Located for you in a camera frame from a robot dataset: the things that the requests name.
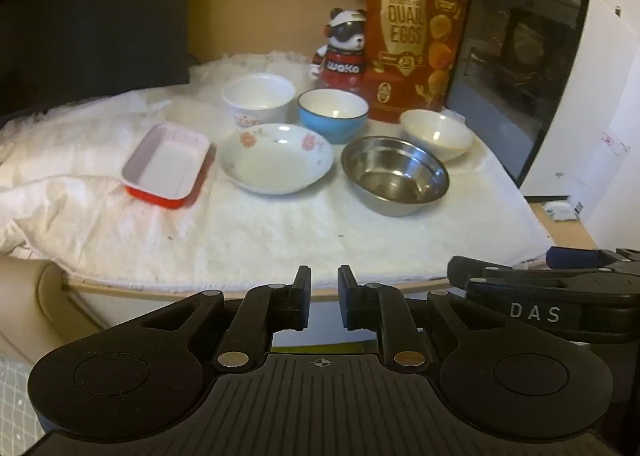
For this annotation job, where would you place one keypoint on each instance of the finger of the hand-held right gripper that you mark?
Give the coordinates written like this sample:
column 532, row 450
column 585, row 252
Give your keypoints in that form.
column 525, row 306
column 575, row 257

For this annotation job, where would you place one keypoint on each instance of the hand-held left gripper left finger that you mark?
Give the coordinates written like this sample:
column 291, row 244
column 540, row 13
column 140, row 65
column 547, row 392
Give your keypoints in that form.
column 300, row 301

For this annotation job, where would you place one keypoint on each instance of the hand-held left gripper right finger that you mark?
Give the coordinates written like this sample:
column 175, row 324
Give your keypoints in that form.
column 347, row 301

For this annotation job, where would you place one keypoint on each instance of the stainless steel bowl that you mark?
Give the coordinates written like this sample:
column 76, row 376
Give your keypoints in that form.
column 395, row 170

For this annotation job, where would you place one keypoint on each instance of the blue bowl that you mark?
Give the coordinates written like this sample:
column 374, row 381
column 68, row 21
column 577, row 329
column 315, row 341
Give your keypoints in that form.
column 345, row 128

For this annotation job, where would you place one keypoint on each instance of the plain white bowl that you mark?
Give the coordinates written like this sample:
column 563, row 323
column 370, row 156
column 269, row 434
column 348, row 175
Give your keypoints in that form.
column 435, row 130

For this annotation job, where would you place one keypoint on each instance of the red rectangular tray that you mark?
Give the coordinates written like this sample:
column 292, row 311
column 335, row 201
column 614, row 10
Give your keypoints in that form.
column 165, row 160

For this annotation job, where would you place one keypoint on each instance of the white tissue packet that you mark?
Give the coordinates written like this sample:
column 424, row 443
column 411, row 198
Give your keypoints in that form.
column 562, row 211

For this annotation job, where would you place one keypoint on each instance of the white textured cloth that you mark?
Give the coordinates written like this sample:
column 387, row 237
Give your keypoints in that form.
column 250, row 236

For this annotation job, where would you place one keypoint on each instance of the floral white plate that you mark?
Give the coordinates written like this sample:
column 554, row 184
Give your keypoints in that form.
column 275, row 160

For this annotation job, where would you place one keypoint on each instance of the white appliance dark glass door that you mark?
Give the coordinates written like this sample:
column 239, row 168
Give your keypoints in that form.
column 510, row 75

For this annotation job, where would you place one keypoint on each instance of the tall floral white bowl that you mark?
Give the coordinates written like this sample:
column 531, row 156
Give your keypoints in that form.
column 260, row 95

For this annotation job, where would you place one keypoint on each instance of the panda figurine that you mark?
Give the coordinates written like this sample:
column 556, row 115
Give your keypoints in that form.
column 342, row 68

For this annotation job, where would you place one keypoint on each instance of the beige chair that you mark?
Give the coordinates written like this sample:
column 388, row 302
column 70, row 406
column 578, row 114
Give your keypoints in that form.
column 55, row 296

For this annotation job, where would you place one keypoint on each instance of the red snack bag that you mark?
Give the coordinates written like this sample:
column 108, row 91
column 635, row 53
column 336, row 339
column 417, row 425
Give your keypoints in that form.
column 415, row 35

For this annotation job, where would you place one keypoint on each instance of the black monitor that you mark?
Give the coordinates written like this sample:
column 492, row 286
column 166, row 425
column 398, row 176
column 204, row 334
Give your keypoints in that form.
column 100, row 35

